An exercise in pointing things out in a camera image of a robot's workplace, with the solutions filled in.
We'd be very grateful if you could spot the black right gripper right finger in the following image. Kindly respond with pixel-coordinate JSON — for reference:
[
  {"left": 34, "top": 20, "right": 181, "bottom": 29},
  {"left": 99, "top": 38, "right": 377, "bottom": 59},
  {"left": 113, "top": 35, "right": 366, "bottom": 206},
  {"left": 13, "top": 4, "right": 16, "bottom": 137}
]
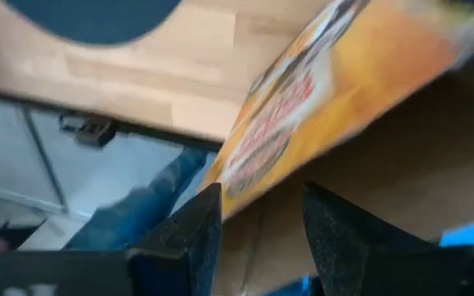
[{"left": 301, "top": 181, "right": 444, "bottom": 296}]

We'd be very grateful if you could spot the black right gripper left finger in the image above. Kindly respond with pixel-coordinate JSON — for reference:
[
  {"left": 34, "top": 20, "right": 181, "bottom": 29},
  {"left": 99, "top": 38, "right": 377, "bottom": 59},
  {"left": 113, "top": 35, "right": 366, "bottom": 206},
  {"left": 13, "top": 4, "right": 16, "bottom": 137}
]
[{"left": 126, "top": 183, "right": 224, "bottom": 296}]

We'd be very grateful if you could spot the orange cereal box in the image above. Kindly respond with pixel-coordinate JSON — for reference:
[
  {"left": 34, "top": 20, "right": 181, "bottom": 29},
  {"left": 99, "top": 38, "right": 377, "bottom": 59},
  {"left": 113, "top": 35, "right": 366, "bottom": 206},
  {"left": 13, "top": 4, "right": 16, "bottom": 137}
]
[{"left": 197, "top": 0, "right": 474, "bottom": 296}]

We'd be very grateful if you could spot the person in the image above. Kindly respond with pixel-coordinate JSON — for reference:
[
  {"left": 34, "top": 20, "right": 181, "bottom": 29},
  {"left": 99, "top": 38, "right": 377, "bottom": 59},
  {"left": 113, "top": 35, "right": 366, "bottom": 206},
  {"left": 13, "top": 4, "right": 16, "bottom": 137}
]
[{"left": 63, "top": 146, "right": 209, "bottom": 252}]

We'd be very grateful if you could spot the dark round woven placemat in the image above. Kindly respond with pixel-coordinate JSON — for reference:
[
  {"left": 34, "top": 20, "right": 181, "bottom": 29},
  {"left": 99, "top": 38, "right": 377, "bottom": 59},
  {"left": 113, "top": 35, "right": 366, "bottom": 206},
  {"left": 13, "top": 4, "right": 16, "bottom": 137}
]
[{"left": 4, "top": 0, "right": 184, "bottom": 45}]

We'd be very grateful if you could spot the black table frame bracket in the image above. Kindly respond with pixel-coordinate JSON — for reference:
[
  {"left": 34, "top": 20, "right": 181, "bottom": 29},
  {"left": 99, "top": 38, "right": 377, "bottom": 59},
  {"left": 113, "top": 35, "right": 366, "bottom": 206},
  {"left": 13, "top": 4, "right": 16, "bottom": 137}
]
[{"left": 58, "top": 113, "right": 117, "bottom": 148}]

